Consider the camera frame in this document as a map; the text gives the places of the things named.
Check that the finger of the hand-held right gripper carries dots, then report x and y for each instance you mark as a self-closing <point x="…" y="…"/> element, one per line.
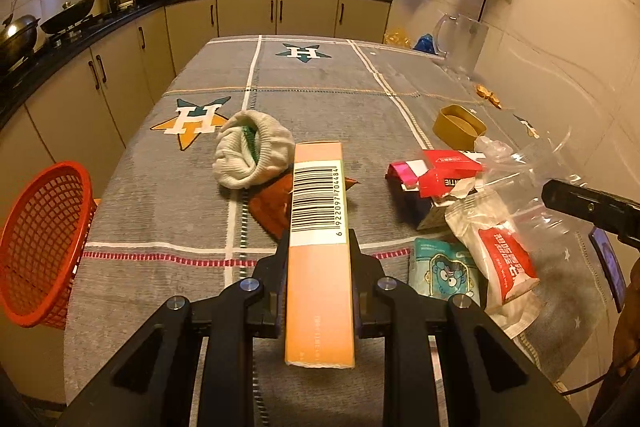
<point x="607" y="262"/>
<point x="585" y="204"/>

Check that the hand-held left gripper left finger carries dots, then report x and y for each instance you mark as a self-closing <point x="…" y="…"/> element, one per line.
<point x="272" y="272"/>

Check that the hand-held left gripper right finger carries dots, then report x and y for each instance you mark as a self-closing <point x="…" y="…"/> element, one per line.
<point x="365" y="277"/>

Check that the orange box with barcode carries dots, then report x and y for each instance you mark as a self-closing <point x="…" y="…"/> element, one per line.
<point x="320" y="297"/>

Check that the white knitted sock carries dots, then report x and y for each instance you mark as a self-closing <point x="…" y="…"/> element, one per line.
<point x="235" y="157"/>

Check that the red plastic basket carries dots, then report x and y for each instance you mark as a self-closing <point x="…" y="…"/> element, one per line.
<point x="40" y="247"/>

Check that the orange-brown foil wrapper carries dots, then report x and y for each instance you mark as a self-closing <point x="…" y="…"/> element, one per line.
<point x="270" y="207"/>

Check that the clear plastic bag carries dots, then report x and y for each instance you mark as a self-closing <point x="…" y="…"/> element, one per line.
<point x="520" y="172"/>

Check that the teal cartoon packet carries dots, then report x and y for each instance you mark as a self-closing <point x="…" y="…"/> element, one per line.
<point x="440" y="267"/>

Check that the small white wrapper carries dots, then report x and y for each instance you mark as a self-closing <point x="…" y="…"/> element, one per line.
<point x="527" y="127"/>

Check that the white snack packet red label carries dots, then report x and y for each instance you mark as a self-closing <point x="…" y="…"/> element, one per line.
<point x="500" y="257"/>

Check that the crumpled clear plastic wrap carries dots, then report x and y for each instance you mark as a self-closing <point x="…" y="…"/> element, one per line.
<point x="492" y="149"/>

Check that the pink wrapper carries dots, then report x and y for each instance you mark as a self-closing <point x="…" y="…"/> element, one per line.
<point x="402" y="172"/>

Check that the red and white carton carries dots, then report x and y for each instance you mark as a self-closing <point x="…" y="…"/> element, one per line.
<point x="445" y="167"/>

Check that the orange candy wrapper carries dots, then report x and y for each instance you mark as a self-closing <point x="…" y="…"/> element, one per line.
<point x="487" y="94"/>

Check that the grey star-printed tablecloth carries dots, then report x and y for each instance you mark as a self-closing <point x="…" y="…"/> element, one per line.
<point x="325" y="107"/>

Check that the clear plastic pitcher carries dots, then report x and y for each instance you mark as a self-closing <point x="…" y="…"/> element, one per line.
<point x="462" y="47"/>

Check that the blue plastic bag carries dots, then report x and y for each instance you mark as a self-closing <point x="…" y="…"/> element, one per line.
<point x="425" y="44"/>

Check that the yellow plastic bag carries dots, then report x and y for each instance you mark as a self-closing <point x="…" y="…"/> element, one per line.
<point x="397" y="38"/>

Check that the beige base cabinets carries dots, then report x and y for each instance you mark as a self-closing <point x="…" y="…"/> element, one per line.
<point x="120" y="72"/>

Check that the black kitchen counter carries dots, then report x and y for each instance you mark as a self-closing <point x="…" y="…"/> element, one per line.
<point x="100" y="19"/>

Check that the black wok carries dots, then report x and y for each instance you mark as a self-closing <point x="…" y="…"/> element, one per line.
<point x="70" y="14"/>

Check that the metal pot with lid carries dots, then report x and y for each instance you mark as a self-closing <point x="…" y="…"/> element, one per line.
<point x="17" y="37"/>

